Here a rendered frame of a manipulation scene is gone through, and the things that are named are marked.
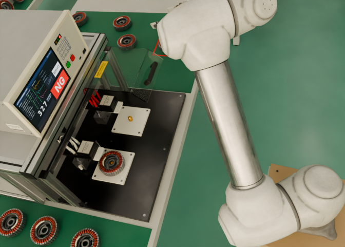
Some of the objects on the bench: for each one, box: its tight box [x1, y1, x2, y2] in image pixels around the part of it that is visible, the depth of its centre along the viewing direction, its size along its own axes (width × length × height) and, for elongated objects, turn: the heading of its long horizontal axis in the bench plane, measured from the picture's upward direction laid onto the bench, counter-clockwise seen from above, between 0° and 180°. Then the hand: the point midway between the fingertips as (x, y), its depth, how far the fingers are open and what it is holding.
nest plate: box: [92, 148, 135, 185], centre depth 140 cm, size 15×15×1 cm
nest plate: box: [111, 106, 150, 137], centre depth 153 cm, size 15×15×1 cm
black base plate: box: [46, 90, 186, 223], centre depth 148 cm, size 47×64×2 cm
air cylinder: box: [72, 158, 91, 169], centre depth 143 cm, size 5×8×6 cm
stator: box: [70, 228, 101, 247], centre depth 123 cm, size 11×11×4 cm
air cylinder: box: [93, 111, 111, 125], centre depth 155 cm, size 5×8×6 cm
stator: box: [113, 15, 131, 31], centre depth 199 cm, size 11×11×4 cm
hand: (161, 18), depth 166 cm, fingers open, 13 cm apart
